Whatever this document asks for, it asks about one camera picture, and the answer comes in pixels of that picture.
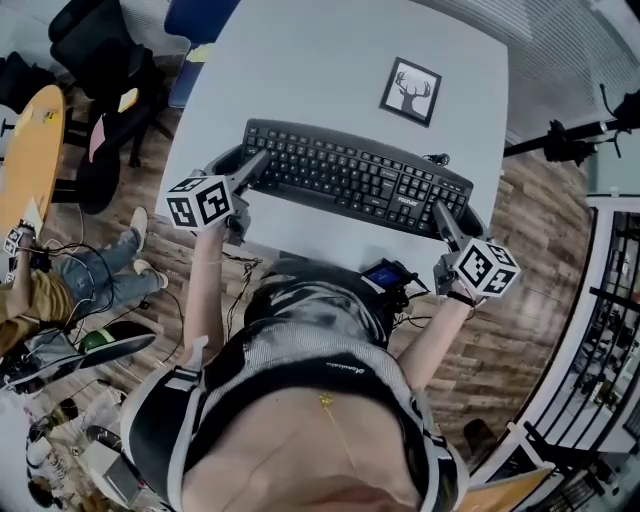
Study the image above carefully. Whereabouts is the person's right forearm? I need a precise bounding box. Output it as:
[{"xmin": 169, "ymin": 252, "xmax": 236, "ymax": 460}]
[{"xmin": 397, "ymin": 294, "xmax": 477, "ymax": 392}]

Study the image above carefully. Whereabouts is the black framed deer picture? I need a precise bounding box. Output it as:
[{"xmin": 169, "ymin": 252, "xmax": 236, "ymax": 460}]
[{"xmin": 378, "ymin": 56, "xmax": 443, "ymax": 129}]

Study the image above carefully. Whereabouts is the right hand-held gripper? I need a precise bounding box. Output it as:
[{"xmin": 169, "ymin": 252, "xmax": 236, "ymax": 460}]
[{"xmin": 431, "ymin": 198, "xmax": 522, "ymax": 301}]

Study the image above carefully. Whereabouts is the gold necklace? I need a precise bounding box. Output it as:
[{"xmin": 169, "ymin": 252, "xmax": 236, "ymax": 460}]
[{"xmin": 318, "ymin": 393, "xmax": 361, "ymax": 474}]

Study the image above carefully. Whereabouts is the green round object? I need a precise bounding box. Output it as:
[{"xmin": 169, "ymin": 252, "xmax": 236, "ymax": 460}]
[{"xmin": 79, "ymin": 329, "xmax": 114, "ymax": 353}]

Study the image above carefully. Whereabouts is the round wooden table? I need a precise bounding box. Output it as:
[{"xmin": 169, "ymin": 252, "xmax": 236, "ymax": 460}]
[{"xmin": 0, "ymin": 83, "xmax": 67, "ymax": 236}]

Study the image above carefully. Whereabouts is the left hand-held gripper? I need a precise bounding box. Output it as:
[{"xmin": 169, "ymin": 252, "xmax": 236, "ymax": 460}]
[{"xmin": 165, "ymin": 143, "xmax": 273, "ymax": 246}]

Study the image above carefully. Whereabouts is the person's left forearm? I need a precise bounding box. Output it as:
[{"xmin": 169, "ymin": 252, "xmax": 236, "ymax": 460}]
[{"xmin": 182, "ymin": 227, "xmax": 232, "ymax": 362}]

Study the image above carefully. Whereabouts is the person's grey black knit top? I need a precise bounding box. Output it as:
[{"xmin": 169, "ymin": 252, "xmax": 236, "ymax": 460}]
[{"xmin": 119, "ymin": 259, "xmax": 472, "ymax": 512}]

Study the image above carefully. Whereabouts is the pink paper sheet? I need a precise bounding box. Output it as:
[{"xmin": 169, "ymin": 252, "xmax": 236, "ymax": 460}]
[{"xmin": 88, "ymin": 117, "xmax": 109, "ymax": 162}]

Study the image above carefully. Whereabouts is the black mesh office chair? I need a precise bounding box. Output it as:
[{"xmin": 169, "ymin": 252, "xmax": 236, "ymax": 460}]
[
  {"xmin": 59, "ymin": 107, "xmax": 146, "ymax": 216},
  {"xmin": 47, "ymin": 0, "xmax": 171, "ymax": 151}
]

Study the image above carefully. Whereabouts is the glass partition with blinds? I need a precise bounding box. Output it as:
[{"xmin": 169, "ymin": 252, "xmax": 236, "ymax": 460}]
[{"xmin": 414, "ymin": 0, "xmax": 640, "ymax": 141}]

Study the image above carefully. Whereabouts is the blue chair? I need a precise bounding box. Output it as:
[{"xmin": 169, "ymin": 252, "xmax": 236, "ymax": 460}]
[{"xmin": 163, "ymin": 0, "xmax": 242, "ymax": 109}]

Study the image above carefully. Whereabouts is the black device with blue screen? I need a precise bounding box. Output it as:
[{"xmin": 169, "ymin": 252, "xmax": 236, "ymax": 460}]
[{"xmin": 360, "ymin": 258, "xmax": 419, "ymax": 294}]

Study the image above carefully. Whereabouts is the black keyboard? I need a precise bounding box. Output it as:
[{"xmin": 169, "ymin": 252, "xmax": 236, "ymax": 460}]
[{"xmin": 241, "ymin": 118, "xmax": 475, "ymax": 240}]

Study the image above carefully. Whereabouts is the wooden board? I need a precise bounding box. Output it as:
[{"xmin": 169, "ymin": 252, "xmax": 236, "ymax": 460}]
[{"xmin": 469, "ymin": 467, "xmax": 556, "ymax": 512}]

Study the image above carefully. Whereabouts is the black metal railing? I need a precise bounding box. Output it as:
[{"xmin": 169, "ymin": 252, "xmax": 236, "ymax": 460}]
[{"xmin": 514, "ymin": 199, "xmax": 640, "ymax": 501}]

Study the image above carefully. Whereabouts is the black coat rack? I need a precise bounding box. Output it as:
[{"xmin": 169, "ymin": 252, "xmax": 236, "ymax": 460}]
[{"xmin": 502, "ymin": 82, "xmax": 640, "ymax": 164}]

